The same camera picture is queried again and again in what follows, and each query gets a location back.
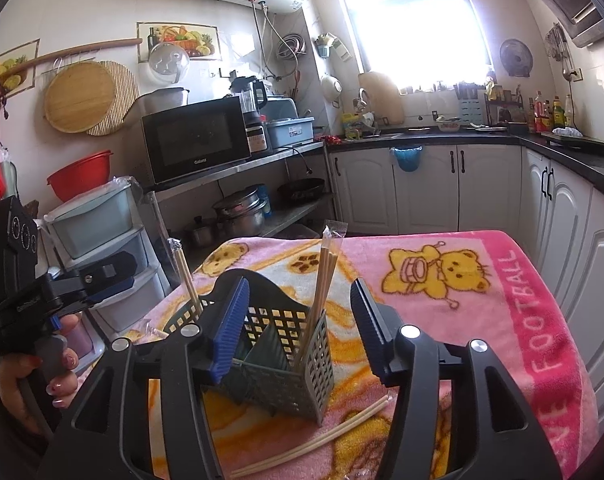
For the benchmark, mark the black microwave oven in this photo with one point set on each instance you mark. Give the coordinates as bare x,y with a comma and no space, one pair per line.
184,140

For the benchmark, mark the chopsticks pair long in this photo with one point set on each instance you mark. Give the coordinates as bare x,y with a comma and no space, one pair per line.
330,250

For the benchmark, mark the round bamboo board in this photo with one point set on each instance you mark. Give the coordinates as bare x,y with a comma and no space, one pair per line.
90,97

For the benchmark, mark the steel cooking pot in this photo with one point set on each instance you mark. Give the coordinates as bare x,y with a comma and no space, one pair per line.
241,214

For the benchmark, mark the red plastic basin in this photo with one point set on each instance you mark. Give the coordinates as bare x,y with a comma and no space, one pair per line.
81,176

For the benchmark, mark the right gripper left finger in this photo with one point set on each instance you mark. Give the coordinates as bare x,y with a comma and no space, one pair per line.
105,433

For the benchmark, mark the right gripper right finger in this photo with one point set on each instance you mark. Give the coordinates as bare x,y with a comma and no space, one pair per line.
494,433

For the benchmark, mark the pink cartoon fleece blanket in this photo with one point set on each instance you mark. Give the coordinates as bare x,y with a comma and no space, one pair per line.
456,287

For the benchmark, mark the blue plastic storage box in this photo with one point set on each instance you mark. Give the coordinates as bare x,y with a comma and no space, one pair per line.
290,131

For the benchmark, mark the white kitchen cabinets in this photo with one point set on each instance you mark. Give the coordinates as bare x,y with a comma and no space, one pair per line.
550,200

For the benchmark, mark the chopsticks pair crossing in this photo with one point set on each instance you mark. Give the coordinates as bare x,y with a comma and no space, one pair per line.
185,274

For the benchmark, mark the dark green utensil caddy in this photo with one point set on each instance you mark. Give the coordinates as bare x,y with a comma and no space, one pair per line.
266,369

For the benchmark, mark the thin chopsticks pair right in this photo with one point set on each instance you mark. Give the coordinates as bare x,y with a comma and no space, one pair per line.
316,442

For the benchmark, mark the blue hanging bin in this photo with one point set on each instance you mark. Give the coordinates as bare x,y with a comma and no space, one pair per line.
408,159

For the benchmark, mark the grey plastic drawer unit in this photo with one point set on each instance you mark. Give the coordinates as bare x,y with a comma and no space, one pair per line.
99,224

